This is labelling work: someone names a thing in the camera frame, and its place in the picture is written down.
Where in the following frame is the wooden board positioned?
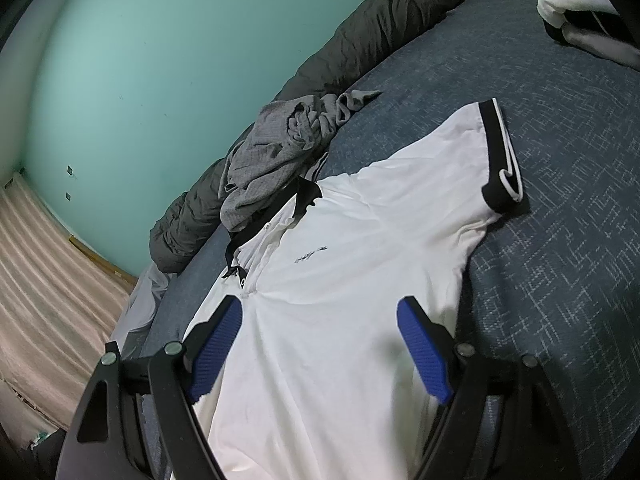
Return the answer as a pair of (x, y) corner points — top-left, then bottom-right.
(70, 235), (138, 281)

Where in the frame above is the folded grey garment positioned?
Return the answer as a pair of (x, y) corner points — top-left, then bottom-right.
(545, 7), (640, 68)

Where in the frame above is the dark grey duvet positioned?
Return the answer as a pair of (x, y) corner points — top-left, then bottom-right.
(149, 0), (473, 275)

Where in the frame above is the pink curtain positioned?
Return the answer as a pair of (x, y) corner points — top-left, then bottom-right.
(0, 172), (138, 441)

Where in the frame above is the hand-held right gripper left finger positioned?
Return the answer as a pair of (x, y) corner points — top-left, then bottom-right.
(55, 294), (244, 480)

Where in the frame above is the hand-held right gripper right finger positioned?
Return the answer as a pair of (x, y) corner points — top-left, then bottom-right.
(396, 296), (583, 480)

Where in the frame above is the grey crumpled garment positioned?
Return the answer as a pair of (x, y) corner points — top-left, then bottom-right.
(220, 89), (383, 233)

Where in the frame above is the white polo shirt black trim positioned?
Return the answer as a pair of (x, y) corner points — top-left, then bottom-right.
(182, 97), (528, 480)

